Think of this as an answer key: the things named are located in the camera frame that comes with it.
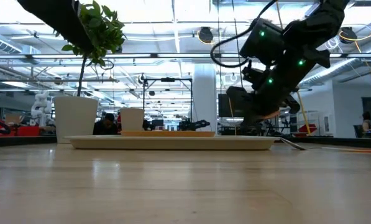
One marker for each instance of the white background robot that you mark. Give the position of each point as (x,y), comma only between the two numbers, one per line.
(41,107)

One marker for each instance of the beige rectangular tray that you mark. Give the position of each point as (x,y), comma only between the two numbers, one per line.
(172,143)

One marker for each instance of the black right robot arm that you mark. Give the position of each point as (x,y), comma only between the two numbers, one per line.
(325,18)

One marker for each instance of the black metal frame rig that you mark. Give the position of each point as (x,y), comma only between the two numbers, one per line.
(143,99)

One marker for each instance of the person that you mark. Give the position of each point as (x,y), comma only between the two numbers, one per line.
(106,125)
(366,123)

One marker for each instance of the red and white sign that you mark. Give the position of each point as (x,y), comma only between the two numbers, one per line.
(308,128)

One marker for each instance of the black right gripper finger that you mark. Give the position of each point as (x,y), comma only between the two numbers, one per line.
(293,105)
(241,99)

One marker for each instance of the white ribbed plant pot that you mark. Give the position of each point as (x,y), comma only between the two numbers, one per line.
(76,119)

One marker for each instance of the white building column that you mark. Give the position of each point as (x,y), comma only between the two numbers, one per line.
(204,99)

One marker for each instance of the red storage bin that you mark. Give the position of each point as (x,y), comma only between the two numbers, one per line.
(28,131)

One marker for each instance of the white plastic cup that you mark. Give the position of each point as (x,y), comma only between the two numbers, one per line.
(132,119)

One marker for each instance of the black monitor screen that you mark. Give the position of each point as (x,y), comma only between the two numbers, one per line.
(223,107)

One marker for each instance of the green leafy potted plant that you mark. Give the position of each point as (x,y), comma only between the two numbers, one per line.
(106,29)

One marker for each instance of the black background robot arm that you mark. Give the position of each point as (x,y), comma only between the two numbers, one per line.
(191,125)

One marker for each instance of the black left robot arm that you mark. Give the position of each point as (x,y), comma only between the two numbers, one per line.
(57,18)

